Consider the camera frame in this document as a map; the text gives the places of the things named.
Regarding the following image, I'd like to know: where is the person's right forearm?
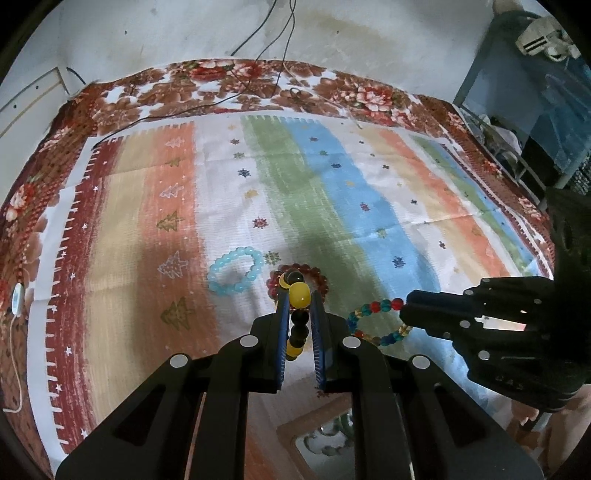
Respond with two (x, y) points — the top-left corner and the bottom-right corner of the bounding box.
(510, 396), (591, 468)

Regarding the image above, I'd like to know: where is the multicoloured bead bracelet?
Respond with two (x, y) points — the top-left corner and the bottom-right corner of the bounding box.
(347, 297), (414, 347)

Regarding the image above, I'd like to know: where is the copper tin box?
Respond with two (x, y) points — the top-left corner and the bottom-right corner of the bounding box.
(274, 404), (356, 480)

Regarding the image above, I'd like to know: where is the white cable with switch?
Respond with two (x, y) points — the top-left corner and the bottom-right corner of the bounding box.
(1, 281), (29, 415)

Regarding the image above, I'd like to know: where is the light blue bead bracelet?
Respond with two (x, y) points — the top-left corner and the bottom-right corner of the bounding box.
(206, 246), (265, 295)

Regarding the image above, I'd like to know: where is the blue metal rack with clothes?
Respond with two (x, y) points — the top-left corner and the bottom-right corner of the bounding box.
(452, 13), (591, 206)

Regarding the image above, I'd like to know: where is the yellow and black bead bracelet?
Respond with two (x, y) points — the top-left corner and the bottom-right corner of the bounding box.
(278, 271), (313, 362)

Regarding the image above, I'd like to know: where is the white striped garment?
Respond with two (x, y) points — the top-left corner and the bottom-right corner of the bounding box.
(514, 16), (581, 62)

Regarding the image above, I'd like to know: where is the white bead bracelet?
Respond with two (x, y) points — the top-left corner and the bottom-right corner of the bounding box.
(302, 425), (350, 457)

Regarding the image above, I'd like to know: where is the white headboard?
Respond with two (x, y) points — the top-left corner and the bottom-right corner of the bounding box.
(0, 64), (73, 137)

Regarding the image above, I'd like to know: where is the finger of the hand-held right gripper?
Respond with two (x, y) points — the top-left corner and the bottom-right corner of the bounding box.
(399, 306), (529, 367)
(405, 276), (556, 326)

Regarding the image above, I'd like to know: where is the blue hanging cloth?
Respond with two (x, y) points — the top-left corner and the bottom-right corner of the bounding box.
(526, 44), (591, 178)

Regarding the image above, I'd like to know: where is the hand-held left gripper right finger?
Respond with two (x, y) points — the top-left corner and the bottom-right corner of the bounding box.
(310, 290), (546, 480)

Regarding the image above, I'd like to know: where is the thin white cable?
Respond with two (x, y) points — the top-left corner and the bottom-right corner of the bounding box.
(281, 59), (362, 127)

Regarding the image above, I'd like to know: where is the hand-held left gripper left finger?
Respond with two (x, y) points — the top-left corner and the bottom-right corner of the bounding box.
(54, 290), (293, 480)

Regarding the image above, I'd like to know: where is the striped mat with tree print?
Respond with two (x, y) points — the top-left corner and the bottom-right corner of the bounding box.
(28, 112), (557, 480)

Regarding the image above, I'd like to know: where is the brown floral blanket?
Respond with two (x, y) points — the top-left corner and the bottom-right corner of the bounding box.
(0, 58), (561, 462)

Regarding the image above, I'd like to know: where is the black cable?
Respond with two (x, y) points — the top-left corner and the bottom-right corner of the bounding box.
(92, 0), (297, 148)
(230, 0), (279, 57)

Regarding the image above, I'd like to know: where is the red bead bracelet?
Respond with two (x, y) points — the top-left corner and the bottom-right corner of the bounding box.
(266, 263), (330, 304)

